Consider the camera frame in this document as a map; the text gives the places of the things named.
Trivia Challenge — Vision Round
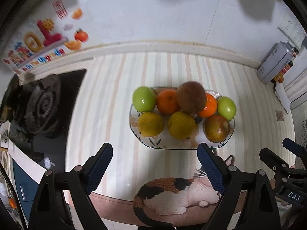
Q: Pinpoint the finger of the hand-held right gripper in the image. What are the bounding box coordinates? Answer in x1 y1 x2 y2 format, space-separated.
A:
259 148 289 181
282 137 307 158

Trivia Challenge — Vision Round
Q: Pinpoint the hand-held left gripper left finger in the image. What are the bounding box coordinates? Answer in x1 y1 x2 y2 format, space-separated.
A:
28 142 114 230

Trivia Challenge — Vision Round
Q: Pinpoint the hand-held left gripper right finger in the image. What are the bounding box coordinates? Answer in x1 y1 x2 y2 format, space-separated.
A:
197 142 282 230

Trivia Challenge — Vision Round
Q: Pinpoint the red brown apple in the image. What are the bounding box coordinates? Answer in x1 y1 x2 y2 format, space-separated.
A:
205 115 231 143
176 81 207 114

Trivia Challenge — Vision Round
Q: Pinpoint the oval floral ceramic plate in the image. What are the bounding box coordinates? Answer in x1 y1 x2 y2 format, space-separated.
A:
129 86 234 151

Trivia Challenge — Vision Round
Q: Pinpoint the green apple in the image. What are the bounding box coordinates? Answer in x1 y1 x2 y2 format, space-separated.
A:
217 96 237 121
133 86 157 113

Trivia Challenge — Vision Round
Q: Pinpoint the yellow lemon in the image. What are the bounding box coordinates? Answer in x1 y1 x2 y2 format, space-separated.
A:
137 112 164 137

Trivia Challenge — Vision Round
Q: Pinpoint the white folded cloth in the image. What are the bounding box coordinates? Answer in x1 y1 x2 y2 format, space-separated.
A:
275 83 292 114

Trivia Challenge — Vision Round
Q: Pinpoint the striped cat print mat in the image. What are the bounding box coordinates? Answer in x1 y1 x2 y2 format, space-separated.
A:
65 51 296 228

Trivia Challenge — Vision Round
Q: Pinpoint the blue kitchen cabinet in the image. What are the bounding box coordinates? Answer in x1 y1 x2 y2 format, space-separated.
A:
12 159 40 202

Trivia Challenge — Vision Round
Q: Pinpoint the dark sauce bottle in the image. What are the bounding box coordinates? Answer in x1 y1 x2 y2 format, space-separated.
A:
272 47 300 82

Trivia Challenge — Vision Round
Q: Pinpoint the black gas stove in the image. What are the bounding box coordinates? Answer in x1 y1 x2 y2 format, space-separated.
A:
0 69 87 170

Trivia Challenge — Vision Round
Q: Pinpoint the silver metal can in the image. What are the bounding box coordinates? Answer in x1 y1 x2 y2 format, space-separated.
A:
257 41 294 85

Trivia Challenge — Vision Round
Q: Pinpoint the black frying pan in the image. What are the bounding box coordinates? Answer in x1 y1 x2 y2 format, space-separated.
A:
0 75 21 124

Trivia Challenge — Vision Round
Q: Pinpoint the white wall socket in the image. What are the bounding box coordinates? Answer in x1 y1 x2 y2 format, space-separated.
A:
278 13 296 35
288 26 305 44

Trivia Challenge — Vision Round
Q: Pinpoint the colourful wall sticker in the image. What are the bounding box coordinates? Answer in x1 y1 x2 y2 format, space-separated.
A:
2 0 89 75

